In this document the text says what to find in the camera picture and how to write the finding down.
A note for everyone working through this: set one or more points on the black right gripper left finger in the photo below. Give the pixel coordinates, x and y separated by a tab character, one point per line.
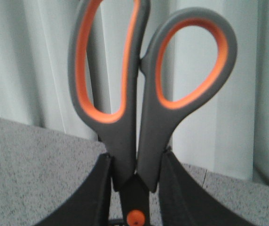
89	205

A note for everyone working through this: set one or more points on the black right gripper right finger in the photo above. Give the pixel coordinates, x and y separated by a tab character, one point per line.
183	202

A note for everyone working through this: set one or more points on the grey orange scissors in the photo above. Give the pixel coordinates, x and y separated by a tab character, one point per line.
137	134

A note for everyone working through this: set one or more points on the white pleated curtain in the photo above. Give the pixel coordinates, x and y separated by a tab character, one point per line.
228	135

